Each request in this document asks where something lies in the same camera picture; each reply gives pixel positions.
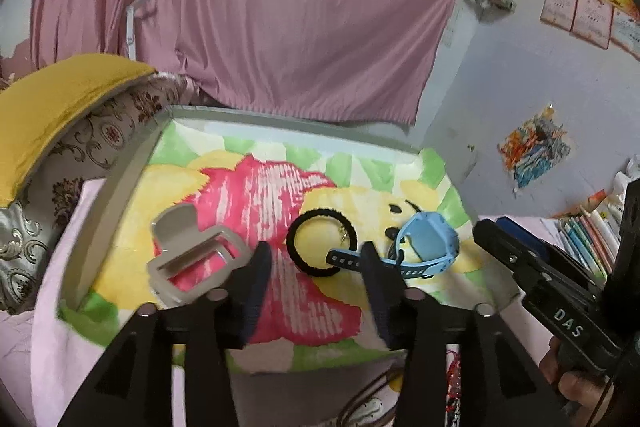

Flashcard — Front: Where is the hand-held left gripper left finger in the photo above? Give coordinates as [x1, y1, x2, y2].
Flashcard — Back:
[57, 241, 273, 427]

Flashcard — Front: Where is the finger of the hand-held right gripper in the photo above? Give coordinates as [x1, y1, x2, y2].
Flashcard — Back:
[495, 216, 608, 294]
[472, 219, 551, 303]

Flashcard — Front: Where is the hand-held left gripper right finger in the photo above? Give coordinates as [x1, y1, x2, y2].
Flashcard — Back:
[360, 241, 571, 427]

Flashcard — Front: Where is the black hair tie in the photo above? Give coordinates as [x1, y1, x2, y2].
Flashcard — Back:
[286, 208, 359, 278]

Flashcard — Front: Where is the blue smartwatch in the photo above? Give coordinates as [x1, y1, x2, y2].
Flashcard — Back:
[326, 212, 461, 281]

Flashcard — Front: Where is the small red toy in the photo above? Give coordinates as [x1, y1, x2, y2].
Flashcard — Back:
[444, 344, 465, 427]

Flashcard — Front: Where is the grey shallow box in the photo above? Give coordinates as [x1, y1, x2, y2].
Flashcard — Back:
[59, 104, 523, 375]

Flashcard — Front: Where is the person's right hand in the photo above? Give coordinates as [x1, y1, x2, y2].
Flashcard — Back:
[537, 337, 608, 414]

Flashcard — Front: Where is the stack of books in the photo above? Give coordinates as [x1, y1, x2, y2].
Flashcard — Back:
[542, 157, 640, 284]

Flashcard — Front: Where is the flower print cloth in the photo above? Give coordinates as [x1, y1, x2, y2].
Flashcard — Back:
[62, 117, 497, 374]

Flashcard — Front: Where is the pink bed sheet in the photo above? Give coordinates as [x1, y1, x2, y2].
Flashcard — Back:
[0, 179, 556, 427]

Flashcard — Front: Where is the floral patterned silver pillow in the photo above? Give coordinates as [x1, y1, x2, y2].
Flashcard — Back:
[0, 72, 197, 315]

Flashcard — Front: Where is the yellow pillow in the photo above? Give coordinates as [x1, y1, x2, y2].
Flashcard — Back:
[0, 54, 157, 204]

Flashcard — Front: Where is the pink curtain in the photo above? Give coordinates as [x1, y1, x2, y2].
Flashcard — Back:
[30, 0, 461, 126]

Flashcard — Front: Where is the colourful wall sticker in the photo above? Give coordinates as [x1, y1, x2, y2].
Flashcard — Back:
[497, 104, 572, 198]

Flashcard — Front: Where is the white charger with cable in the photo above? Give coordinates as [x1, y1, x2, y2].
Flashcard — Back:
[335, 367, 407, 427]

